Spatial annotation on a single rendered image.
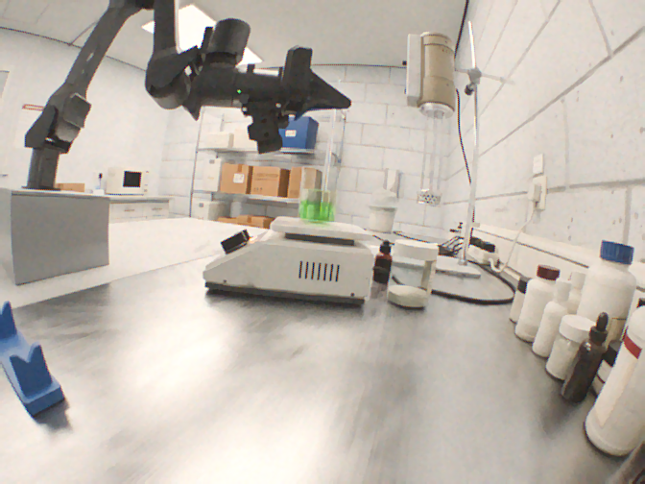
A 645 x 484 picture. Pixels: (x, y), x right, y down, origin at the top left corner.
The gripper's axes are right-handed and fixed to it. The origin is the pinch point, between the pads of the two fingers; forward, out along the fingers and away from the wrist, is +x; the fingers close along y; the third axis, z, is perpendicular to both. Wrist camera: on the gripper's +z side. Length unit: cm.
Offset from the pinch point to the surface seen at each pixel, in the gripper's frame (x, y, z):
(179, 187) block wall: -107, -331, 17
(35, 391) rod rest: -20.5, 28.5, 24.9
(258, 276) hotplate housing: -6.4, 5.4, 23.1
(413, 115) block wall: 125, -203, -78
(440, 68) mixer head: 30.7, -18.7, -23.3
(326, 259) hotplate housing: 1.0, 6.6, 20.3
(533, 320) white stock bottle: 21.7, 20.6, 22.9
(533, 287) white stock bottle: 21.5, 19.4, 19.5
